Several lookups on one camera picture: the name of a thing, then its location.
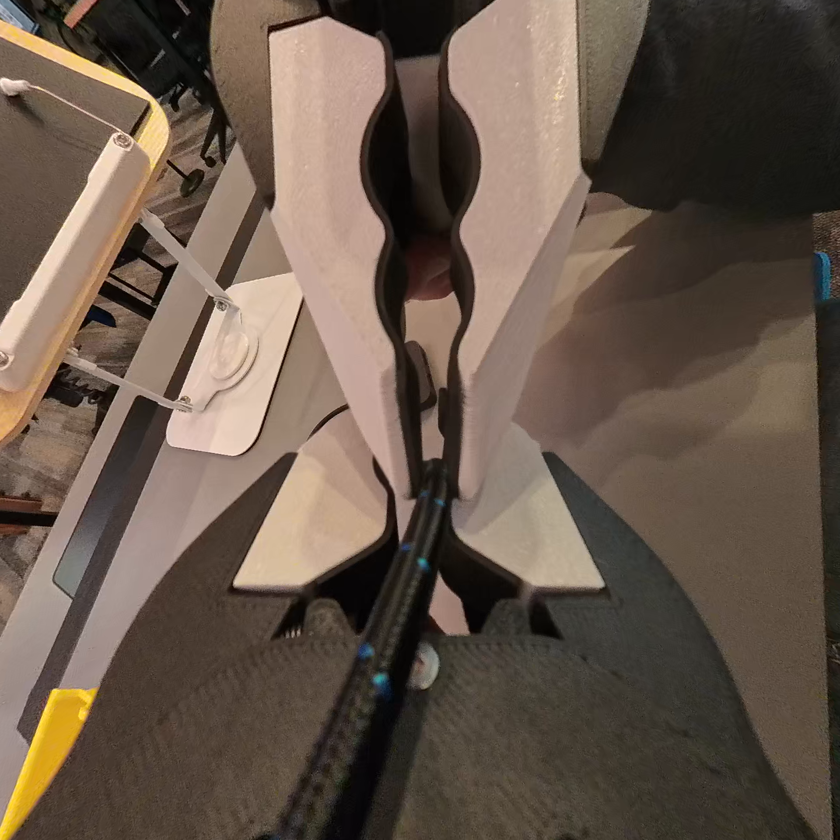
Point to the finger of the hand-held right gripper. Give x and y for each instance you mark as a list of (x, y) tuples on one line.
[(321, 164), (525, 164)]

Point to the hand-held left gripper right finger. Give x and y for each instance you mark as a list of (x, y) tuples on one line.
[(544, 538)]

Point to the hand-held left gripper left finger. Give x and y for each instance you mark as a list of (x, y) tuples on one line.
[(315, 525)]

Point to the black USB hub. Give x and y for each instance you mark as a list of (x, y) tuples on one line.
[(423, 374)]

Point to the person's right forearm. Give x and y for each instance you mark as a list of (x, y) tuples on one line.
[(722, 98)]

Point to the wooden book stand white base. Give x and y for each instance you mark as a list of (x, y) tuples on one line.
[(59, 275)]

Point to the yellow plastic bin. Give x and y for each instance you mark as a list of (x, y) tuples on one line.
[(52, 735)]

